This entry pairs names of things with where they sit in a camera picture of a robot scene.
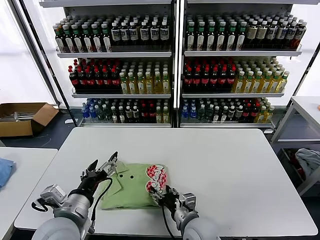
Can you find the white grey-framed side table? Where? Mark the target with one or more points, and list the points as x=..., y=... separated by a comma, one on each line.
x=307, y=107

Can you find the clear green water bottle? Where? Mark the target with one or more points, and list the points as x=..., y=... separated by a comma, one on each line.
x=100, y=113
x=201, y=113
x=210, y=113

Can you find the red cloth item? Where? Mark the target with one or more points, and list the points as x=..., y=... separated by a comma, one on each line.
x=301, y=172

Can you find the green-cap tea bottle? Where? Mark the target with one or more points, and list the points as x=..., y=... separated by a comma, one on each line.
x=241, y=37
x=231, y=37
x=107, y=41
x=211, y=37
x=201, y=37
x=60, y=41
x=97, y=41
x=88, y=41
x=221, y=37
x=191, y=37
x=78, y=41
x=70, y=41

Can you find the green polo shirt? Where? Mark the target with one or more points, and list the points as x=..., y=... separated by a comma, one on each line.
x=132, y=192

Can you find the red-cap cola bottle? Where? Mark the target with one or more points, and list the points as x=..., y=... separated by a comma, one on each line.
x=90, y=80
x=247, y=112
x=214, y=80
x=82, y=80
x=98, y=80
x=107, y=80
x=205, y=80
x=197, y=80
x=231, y=80
x=115, y=80
x=222, y=80
x=152, y=113
x=145, y=113
x=255, y=112
x=188, y=80
x=74, y=80

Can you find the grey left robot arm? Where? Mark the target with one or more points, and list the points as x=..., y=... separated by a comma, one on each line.
x=77, y=210

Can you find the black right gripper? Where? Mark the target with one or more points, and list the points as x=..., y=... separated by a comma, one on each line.
x=171, y=201

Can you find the blue folded cloth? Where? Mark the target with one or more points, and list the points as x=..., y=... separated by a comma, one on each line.
x=5, y=172

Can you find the brown cardboard box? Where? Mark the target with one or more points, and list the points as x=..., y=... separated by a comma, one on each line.
x=15, y=128

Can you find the small dark white-cap bottle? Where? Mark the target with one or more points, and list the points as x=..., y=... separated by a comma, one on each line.
x=217, y=115
x=121, y=115
x=136, y=114
x=114, y=115
x=239, y=113
x=129, y=114
x=224, y=115
x=232, y=113

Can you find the yellow tea bottle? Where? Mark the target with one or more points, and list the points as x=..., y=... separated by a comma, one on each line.
x=256, y=85
x=265, y=85
x=141, y=85
x=282, y=83
x=262, y=114
x=274, y=85
x=165, y=85
x=157, y=85
x=239, y=85
x=132, y=85
x=269, y=113
x=158, y=116
x=124, y=85
x=149, y=85
x=248, y=85
x=166, y=116

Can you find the metal parts bundle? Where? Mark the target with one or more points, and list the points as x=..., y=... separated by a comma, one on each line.
x=22, y=115

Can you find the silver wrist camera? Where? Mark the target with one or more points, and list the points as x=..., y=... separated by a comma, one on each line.
x=53, y=193
x=188, y=201

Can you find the dark bottle white-blue label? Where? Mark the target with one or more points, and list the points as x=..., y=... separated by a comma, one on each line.
x=272, y=33
x=133, y=33
x=291, y=33
x=144, y=33
x=164, y=33
x=300, y=33
x=124, y=33
x=282, y=33
x=154, y=33
x=115, y=33

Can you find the black slanted frame post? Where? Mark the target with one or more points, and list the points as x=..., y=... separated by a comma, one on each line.
x=54, y=75
x=311, y=63

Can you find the grey metal shelf unit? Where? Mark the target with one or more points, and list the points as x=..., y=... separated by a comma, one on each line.
x=237, y=53
x=112, y=54

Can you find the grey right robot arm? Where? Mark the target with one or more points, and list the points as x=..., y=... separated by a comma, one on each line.
x=195, y=225

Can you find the blue drink bottle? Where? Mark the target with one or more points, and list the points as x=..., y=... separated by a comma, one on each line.
x=193, y=112
x=85, y=112
x=92, y=113
x=185, y=112

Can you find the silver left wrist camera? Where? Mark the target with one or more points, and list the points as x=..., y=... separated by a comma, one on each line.
x=53, y=193

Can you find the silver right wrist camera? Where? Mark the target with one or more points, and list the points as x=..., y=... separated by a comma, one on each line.
x=188, y=201

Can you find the pale grey crumpled cloth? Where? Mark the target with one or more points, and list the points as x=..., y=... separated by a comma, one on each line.
x=308, y=160

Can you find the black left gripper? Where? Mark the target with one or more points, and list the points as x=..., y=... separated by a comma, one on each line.
x=88, y=183

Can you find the dark bottle beige label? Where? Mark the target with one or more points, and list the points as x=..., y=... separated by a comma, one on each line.
x=252, y=33
x=262, y=33

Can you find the grey slanted frame post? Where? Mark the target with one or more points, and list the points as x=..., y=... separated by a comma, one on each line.
x=34, y=50

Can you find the white paper scrap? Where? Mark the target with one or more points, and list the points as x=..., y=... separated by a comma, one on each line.
x=68, y=121

